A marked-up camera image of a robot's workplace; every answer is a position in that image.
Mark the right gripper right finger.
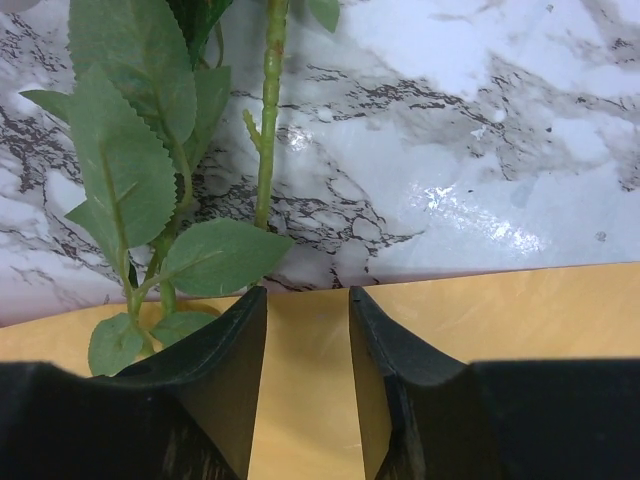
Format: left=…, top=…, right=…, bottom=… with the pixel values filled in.
left=349, top=287, right=639, bottom=479

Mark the orange paper flower wrap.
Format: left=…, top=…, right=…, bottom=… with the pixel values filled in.
left=1, top=264, right=639, bottom=479

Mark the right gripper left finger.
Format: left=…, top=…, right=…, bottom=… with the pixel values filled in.
left=1, top=287, right=267, bottom=479

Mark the pink flower bouquet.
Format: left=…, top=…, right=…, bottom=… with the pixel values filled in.
left=18, top=0, right=341, bottom=379

